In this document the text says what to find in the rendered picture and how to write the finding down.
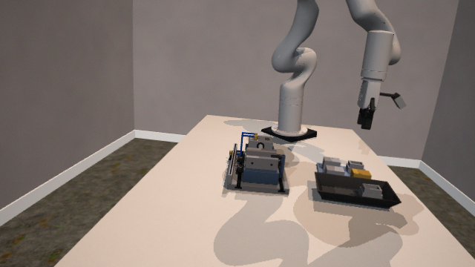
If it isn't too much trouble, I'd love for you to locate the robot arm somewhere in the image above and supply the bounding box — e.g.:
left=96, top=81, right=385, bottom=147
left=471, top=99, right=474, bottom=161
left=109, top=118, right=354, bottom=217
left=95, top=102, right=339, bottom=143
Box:
left=271, top=0, right=401, bottom=136

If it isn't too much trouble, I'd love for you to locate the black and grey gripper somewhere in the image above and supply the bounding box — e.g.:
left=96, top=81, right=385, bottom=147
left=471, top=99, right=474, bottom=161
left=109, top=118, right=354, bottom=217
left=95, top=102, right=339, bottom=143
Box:
left=357, top=78, right=384, bottom=130

